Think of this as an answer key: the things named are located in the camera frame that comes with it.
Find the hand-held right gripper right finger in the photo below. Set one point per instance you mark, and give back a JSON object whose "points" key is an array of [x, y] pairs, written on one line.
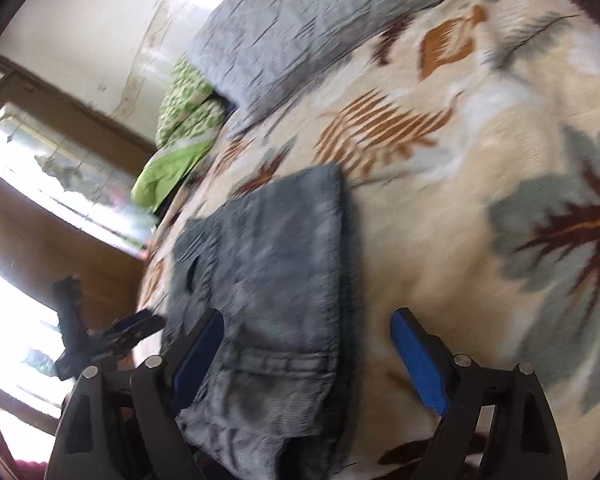
{"points": [[420, 365]]}

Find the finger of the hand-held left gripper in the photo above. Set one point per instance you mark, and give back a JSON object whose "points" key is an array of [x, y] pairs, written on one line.
{"points": [[130, 327]]}

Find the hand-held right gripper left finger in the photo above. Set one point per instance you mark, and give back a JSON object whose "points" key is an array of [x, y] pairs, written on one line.
{"points": [[200, 355]]}

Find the blue denim pants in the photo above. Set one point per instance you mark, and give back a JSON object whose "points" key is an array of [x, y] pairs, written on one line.
{"points": [[275, 270]]}

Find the brown wooden panel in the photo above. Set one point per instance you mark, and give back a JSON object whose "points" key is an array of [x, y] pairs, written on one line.
{"points": [[45, 250]]}

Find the glass window pane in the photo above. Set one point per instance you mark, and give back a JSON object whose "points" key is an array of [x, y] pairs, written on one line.
{"points": [[55, 170]]}

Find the plain green pillow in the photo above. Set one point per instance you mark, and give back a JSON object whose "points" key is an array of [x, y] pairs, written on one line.
{"points": [[167, 170]]}

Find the beige leaf-print blanket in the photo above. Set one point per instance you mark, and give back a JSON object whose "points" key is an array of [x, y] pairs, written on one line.
{"points": [[470, 200]]}

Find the green patterned white pillow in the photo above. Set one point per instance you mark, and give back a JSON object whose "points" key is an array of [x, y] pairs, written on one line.
{"points": [[187, 105]]}

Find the grey quilted pillow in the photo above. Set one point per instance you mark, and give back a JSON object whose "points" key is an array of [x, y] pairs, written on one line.
{"points": [[310, 25]]}

